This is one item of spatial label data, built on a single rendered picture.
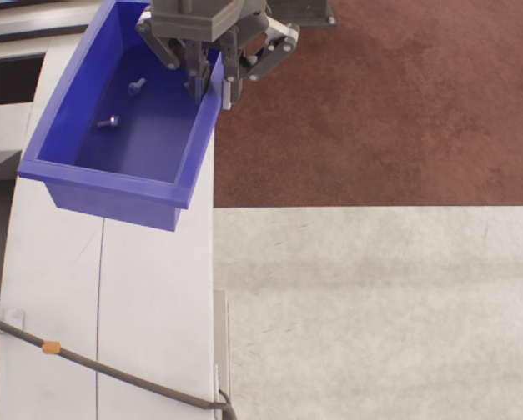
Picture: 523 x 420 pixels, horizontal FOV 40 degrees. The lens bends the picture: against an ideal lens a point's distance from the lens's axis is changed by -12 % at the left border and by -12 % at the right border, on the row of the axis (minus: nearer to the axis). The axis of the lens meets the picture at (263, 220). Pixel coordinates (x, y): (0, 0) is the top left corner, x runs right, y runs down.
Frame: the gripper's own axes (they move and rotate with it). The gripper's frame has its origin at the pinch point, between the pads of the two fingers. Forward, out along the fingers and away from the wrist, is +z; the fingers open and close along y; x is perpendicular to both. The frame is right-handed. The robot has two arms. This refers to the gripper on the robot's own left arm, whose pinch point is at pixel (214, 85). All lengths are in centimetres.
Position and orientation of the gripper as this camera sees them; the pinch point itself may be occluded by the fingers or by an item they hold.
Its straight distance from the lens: 66.3
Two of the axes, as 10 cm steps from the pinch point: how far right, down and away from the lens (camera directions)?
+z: -0.4, 5.4, 8.4
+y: -9.8, -1.9, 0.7
